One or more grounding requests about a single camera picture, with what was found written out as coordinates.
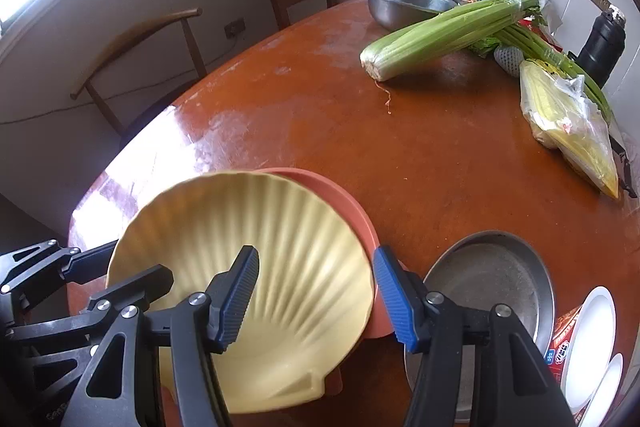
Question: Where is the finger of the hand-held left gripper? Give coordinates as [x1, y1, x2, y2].
[5, 264, 175, 358]
[0, 239, 119, 308]

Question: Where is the black thermos bottle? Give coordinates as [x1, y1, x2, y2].
[577, 5, 628, 88]

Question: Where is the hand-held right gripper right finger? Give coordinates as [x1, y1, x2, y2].
[372, 246, 576, 427]

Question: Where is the small white bowl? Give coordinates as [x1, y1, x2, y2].
[580, 352, 625, 427]

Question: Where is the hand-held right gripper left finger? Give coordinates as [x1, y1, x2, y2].
[60, 245, 261, 427]

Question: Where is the red printed package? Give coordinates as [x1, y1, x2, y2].
[545, 302, 591, 427]

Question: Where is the black plastic frame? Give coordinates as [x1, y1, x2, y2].
[607, 132, 638, 200]

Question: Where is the orange plate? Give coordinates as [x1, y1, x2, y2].
[159, 167, 400, 410]

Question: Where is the white foam net fruit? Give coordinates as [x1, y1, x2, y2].
[492, 46, 526, 75]

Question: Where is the yellow shell-shaped plate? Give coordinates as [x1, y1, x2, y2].
[105, 172, 377, 414]

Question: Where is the bag of yellow corn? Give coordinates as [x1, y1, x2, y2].
[519, 59, 621, 200]

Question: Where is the steel plate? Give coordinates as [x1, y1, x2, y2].
[402, 230, 557, 425]

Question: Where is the thick celery bunch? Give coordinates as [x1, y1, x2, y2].
[360, 0, 538, 82]

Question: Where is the thin celery bunch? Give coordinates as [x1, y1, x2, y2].
[470, 7, 613, 122]

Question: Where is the curved-back wooden chair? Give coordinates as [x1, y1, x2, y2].
[70, 8, 208, 148]

